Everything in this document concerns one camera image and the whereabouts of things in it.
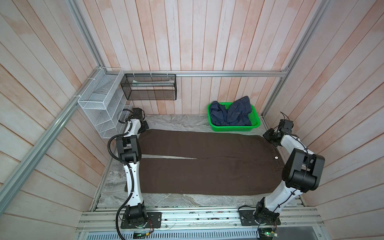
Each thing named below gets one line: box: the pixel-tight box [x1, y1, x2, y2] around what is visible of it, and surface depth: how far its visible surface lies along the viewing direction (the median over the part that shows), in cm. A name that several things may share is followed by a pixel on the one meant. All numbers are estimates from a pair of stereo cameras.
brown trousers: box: [126, 129, 285, 196], surface depth 95 cm
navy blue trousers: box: [210, 95, 252, 126], surface depth 113 cm
